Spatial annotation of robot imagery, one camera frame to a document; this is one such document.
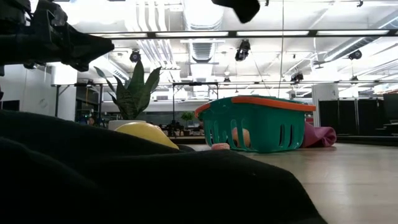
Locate distant table with black legs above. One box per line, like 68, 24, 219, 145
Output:
51, 81, 105, 125

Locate black cloth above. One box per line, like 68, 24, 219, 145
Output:
0, 110, 327, 224

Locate teal basket with orange rim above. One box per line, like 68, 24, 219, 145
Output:
195, 95, 317, 154

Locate small pink toy fruit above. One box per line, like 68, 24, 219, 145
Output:
211, 142, 231, 151

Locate black partition panels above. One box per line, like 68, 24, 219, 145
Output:
318, 93, 398, 138

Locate distant black monitor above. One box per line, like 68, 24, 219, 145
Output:
0, 99, 21, 112

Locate thin hanging cable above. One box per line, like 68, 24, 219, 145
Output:
277, 0, 285, 99

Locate pink toy peach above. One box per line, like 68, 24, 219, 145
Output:
231, 127, 251, 149

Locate snake plant in white pot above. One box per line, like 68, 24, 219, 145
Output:
94, 60, 162, 131

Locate white square column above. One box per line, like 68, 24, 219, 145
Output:
312, 83, 340, 128

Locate yellow toy lemon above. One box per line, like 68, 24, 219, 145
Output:
114, 122, 180, 151

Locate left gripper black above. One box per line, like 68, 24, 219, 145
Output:
30, 1, 115, 72

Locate purple cloth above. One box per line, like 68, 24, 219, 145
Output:
301, 121, 338, 149

